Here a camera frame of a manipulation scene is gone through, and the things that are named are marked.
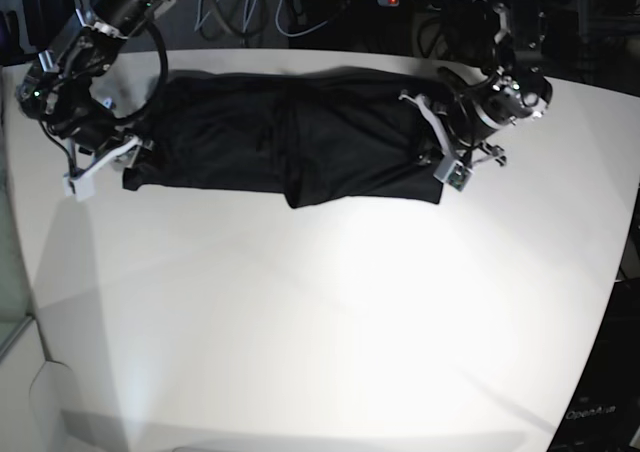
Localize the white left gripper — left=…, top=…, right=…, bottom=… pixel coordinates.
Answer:
left=398, top=89, right=508, bottom=193

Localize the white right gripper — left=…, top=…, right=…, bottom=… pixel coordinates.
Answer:
left=62, top=134, right=151, bottom=201

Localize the dark grey long-sleeve T-shirt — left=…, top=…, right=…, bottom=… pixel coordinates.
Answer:
left=123, top=67, right=448, bottom=208

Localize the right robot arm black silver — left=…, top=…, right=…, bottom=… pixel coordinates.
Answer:
left=16, top=0, right=179, bottom=201

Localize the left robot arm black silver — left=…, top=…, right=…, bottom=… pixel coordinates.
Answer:
left=399, top=0, right=553, bottom=191

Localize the black equipment on floor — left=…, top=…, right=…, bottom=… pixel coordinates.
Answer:
left=1, top=0, right=76, bottom=65

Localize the black OpenArm case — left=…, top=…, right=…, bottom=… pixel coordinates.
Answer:
left=548, top=279, right=639, bottom=451

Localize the white cable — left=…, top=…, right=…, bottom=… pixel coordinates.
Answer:
left=192, top=0, right=261, bottom=43

